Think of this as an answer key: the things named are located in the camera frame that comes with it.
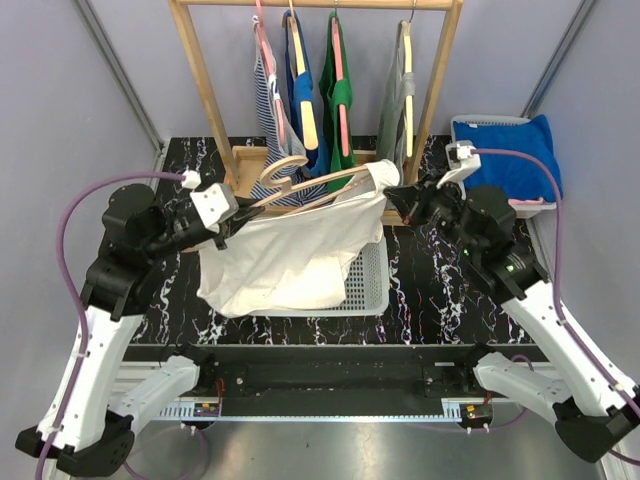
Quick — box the cream hanger with grey top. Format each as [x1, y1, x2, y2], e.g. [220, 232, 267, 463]
[402, 2, 416, 159]

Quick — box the pink hanger in side basket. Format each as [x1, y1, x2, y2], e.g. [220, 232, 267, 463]
[518, 198, 545, 205]

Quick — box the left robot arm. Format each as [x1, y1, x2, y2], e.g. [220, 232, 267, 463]
[15, 183, 264, 479]

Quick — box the pink hanger with striped top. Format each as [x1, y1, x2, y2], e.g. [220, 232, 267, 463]
[255, 0, 286, 146]

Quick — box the white perforated plastic basket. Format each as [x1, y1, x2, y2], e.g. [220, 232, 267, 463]
[251, 237, 390, 318]

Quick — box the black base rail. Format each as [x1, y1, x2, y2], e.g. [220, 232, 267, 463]
[151, 344, 544, 423]

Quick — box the green tank top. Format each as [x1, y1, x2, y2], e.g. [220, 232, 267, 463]
[319, 11, 355, 173]

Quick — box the blue folded cloth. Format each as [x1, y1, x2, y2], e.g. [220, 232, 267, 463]
[453, 115, 563, 203]

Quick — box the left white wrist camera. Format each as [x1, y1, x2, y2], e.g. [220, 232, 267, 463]
[190, 183, 239, 233]

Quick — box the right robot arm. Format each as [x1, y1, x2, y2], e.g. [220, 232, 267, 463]
[384, 182, 639, 463]

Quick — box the wooden hanger with blue top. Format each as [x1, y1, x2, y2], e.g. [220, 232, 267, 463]
[288, 1, 319, 150]

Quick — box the grey side basket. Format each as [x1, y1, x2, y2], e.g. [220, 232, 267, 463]
[451, 114, 556, 219]

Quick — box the blue white striped tank top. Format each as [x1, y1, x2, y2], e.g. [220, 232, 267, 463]
[252, 15, 318, 185]

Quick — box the grey tank top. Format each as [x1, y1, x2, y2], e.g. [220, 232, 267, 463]
[376, 20, 415, 175]

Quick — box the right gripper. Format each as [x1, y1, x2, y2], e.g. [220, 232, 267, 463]
[384, 169, 481, 260]

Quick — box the wooden clothes rack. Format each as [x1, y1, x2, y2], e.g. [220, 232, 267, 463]
[170, 1, 463, 216]

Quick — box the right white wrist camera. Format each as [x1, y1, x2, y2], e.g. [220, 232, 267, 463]
[436, 140, 481, 189]

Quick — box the light wooden hanger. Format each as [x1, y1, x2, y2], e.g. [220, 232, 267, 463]
[245, 154, 377, 212]

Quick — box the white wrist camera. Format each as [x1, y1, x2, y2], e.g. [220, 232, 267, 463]
[436, 140, 481, 189]
[190, 183, 239, 233]

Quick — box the pink hanger with green top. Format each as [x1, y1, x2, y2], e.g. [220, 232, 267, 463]
[332, 16, 350, 156]

